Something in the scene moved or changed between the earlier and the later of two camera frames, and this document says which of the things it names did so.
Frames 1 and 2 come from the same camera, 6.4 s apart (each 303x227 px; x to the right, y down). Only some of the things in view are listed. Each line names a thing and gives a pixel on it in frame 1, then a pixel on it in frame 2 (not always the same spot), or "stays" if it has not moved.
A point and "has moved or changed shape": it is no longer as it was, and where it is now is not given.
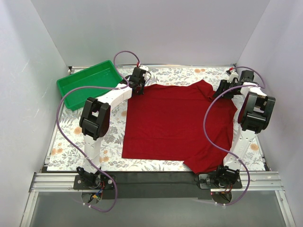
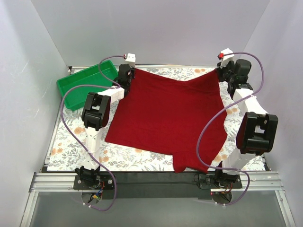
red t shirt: [181, 122] has moved or changed shape
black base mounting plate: [157, 185] stays
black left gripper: [138, 88] -> [130, 74]
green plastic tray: [104, 74] stays
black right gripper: [222, 87] -> [222, 72]
